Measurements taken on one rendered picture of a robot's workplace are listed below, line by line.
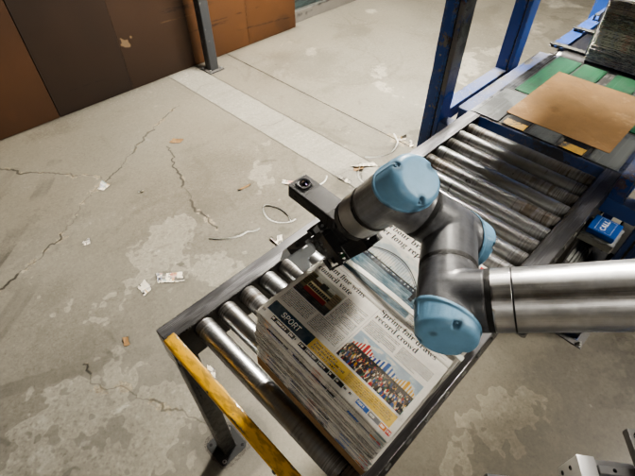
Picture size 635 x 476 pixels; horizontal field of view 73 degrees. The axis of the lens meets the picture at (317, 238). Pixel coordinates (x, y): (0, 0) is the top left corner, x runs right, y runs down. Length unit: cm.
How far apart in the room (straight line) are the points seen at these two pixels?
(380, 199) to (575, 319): 25
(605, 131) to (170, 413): 190
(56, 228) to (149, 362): 106
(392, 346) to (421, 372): 6
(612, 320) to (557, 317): 5
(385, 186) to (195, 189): 217
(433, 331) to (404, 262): 32
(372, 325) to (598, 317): 34
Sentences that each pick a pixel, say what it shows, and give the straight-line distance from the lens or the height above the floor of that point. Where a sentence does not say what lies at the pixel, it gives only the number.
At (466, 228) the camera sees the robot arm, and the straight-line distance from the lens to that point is 60.
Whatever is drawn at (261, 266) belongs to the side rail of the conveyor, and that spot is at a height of 80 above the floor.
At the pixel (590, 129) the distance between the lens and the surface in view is 186.
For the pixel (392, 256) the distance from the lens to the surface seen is 81.
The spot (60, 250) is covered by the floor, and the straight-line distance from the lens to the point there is 257.
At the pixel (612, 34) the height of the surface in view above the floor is 93.
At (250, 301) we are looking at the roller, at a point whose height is 79.
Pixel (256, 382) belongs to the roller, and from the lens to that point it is 95.
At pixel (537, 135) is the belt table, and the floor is 80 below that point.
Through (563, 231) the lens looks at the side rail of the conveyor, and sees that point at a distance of 137.
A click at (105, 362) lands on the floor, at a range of 206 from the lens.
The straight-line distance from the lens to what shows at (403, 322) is 75.
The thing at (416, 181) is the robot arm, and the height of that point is 132.
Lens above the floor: 166
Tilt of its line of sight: 47 degrees down
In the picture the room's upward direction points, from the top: straight up
